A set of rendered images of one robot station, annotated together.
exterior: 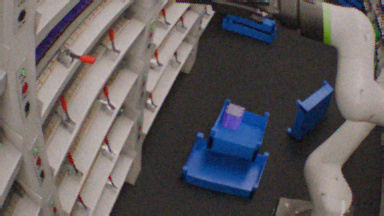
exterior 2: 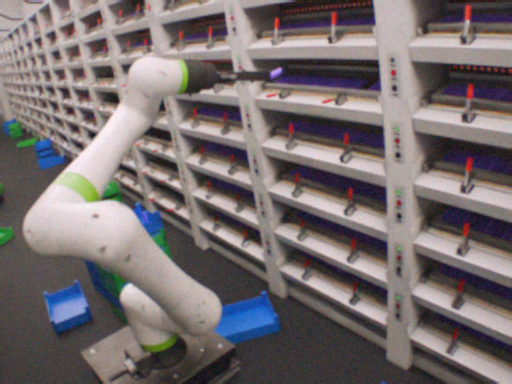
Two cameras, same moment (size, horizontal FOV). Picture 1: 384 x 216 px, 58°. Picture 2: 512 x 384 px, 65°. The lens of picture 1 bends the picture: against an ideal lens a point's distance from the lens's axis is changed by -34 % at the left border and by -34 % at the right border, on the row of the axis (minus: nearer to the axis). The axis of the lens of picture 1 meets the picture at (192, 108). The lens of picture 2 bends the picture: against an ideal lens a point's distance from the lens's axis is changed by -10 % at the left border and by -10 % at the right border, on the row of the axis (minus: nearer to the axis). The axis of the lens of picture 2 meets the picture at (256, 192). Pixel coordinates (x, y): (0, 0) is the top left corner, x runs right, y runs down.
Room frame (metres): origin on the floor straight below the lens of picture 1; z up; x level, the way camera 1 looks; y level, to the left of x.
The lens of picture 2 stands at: (1.64, -0.93, 1.24)
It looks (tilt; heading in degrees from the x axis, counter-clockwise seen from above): 23 degrees down; 136
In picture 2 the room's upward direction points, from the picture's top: 9 degrees counter-clockwise
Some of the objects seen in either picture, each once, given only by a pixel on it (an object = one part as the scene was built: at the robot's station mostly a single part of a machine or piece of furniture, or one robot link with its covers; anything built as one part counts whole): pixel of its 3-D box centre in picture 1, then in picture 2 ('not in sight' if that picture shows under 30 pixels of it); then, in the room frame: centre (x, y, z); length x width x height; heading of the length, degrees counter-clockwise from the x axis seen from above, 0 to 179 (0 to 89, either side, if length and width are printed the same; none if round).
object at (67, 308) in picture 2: not in sight; (67, 305); (-0.38, -0.43, 0.04); 0.30 x 0.20 x 0.08; 164
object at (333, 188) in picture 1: (328, 207); (152, 313); (0.69, -0.48, 0.51); 0.16 x 0.13 x 0.19; 22
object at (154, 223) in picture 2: not in sight; (123, 227); (-0.05, -0.14, 0.44); 0.30 x 0.20 x 0.08; 87
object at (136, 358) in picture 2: not in sight; (145, 354); (0.67, -0.54, 0.39); 0.26 x 0.15 x 0.06; 83
